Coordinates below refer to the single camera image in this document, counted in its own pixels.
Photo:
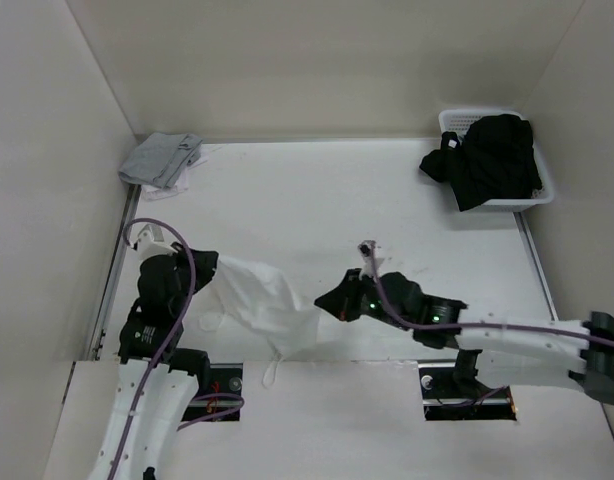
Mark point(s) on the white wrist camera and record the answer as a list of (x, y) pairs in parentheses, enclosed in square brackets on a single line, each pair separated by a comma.
[(371, 261), (151, 242)]

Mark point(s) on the black tank top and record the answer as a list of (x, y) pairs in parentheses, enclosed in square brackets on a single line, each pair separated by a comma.
[(493, 160)]

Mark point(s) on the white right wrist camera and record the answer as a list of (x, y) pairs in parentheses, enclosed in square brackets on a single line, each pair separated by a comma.
[(371, 261)]

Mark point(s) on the white plastic basket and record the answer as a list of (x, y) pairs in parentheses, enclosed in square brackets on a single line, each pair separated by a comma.
[(459, 120)]

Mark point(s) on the folded white tank top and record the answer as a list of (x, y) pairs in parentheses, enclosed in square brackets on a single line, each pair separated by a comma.
[(151, 193)]

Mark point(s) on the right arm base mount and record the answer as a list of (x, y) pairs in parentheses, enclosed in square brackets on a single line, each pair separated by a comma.
[(446, 397)]

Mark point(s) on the folded grey tank top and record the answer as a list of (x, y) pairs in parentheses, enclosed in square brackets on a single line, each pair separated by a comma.
[(160, 160)]

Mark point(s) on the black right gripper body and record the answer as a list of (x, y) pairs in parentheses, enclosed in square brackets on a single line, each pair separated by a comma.
[(360, 298)]

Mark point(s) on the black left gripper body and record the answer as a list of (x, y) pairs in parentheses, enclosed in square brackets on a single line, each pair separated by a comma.
[(184, 268)]

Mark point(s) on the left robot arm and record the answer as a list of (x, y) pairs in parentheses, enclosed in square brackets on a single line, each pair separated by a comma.
[(157, 379)]

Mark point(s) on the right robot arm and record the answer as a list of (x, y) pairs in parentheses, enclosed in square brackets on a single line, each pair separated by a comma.
[(575, 355)]

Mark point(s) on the white tank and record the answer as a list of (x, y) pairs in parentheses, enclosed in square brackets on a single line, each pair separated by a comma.
[(260, 298), (151, 193)]

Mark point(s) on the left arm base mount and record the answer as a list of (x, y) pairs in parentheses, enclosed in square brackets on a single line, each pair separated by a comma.
[(218, 398)]

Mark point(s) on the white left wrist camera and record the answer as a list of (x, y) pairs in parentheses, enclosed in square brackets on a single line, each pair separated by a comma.
[(151, 242)]

